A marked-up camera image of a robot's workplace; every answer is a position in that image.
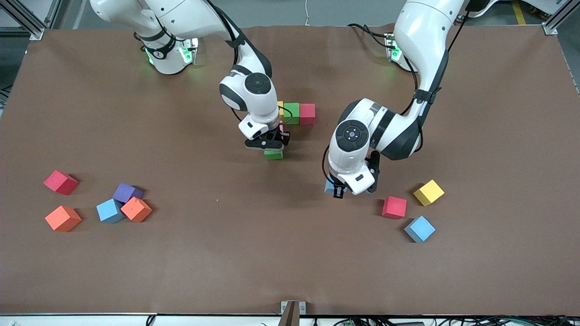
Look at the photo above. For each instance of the purple foam block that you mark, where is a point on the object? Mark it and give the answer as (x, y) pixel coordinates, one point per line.
(127, 192)

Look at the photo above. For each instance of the blue foam block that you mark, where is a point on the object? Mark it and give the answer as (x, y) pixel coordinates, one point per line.
(110, 211)
(329, 187)
(419, 228)

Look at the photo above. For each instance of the orange foam block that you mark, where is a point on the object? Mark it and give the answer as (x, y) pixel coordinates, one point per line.
(62, 218)
(136, 209)

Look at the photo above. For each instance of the yellow foam block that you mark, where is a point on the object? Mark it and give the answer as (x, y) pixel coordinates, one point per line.
(428, 192)
(280, 108)

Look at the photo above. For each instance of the red foam block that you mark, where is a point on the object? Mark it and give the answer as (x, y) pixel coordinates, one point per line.
(307, 114)
(394, 207)
(60, 182)

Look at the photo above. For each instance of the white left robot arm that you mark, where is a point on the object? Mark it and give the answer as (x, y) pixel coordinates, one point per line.
(421, 31)

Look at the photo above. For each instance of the metal base connector panel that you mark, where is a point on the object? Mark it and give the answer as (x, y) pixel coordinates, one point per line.
(392, 45)
(190, 52)

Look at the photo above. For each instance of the green foam block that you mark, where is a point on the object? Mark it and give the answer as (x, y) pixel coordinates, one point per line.
(292, 113)
(273, 155)

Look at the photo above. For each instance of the aluminium frame post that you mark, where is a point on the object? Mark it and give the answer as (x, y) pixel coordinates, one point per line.
(550, 29)
(34, 29)

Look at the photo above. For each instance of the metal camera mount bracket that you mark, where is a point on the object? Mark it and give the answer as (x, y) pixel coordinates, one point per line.
(293, 310)

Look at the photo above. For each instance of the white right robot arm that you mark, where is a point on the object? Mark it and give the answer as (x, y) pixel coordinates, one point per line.
(181, 16)

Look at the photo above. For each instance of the brown table mat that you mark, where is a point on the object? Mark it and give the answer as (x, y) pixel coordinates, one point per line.
(290, 262)

